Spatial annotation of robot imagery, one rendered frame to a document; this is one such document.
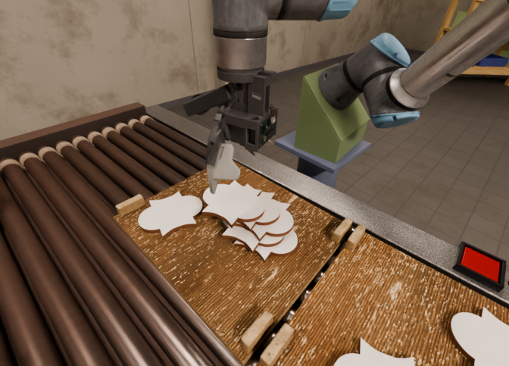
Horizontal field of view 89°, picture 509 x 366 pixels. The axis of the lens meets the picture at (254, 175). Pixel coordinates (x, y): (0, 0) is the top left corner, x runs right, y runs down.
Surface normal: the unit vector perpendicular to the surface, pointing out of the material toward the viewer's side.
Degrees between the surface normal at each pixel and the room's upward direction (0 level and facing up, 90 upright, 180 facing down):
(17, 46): 90
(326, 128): 90
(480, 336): 0
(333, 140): 90
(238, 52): 90
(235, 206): 0
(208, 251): 0
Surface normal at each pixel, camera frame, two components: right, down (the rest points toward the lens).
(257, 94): -0.49, 0.51
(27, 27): 0.69, 0.44
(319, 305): 0.03, -0.80
